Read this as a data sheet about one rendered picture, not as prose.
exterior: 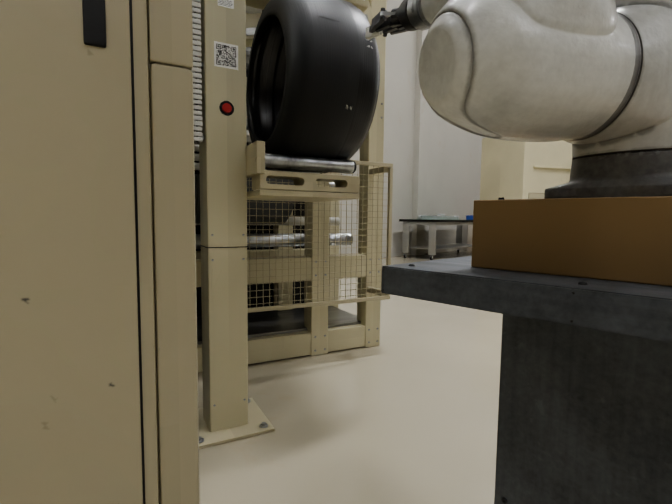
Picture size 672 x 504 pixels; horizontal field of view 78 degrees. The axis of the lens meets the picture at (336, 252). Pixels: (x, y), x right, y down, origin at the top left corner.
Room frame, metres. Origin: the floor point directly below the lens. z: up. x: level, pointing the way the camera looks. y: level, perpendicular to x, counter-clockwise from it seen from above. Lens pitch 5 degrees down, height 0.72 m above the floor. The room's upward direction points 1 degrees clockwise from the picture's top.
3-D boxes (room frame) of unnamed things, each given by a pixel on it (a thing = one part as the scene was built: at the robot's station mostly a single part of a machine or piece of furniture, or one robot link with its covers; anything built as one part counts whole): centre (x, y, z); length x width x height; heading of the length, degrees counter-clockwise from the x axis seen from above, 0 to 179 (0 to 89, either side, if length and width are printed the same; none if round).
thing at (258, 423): (1.39, 0.38, 0.01); 0.27 x 0.27 x 0.02; 28
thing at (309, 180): (1.41, 0.10, 0.84); 0.36 x 0.09 x 0.06; 118
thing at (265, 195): (1.53, 0.16, 0.80); 0.37 x 0.36 x 0.02; 28
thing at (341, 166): (1.41, 0.09, 0.90); 0.35 x 0.05 x 0.05; 118
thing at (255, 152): (1.45, 0.32, 0.90); 0.40 x 0.03 x 0.10; 28
